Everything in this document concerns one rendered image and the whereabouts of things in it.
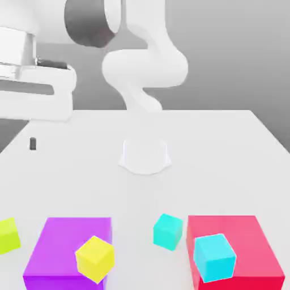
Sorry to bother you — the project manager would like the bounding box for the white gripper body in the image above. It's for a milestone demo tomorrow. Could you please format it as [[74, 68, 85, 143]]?
[[0, 65, 78, 122]]

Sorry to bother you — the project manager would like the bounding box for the small lime cube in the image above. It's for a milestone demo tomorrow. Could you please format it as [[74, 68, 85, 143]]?
[[0, 216, 22, 256]]

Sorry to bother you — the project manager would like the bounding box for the small yellow cube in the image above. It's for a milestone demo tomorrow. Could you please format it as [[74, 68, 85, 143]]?
[[75, 235, 116, 285]]

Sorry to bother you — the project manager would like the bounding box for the small turquoise cube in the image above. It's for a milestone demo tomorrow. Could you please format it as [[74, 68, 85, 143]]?
[[152, 213, 184, 252]]

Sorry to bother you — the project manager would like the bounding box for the small cyan cube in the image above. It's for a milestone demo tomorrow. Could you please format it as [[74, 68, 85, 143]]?
[[193, 233, 237, 284]]

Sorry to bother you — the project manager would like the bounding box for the large purple box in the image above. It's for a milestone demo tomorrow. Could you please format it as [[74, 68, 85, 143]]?
[[22, 216, 113, 290]]

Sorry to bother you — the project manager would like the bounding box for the large red box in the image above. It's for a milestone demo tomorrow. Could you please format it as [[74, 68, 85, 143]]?
[[186, 215, 287, 290]]

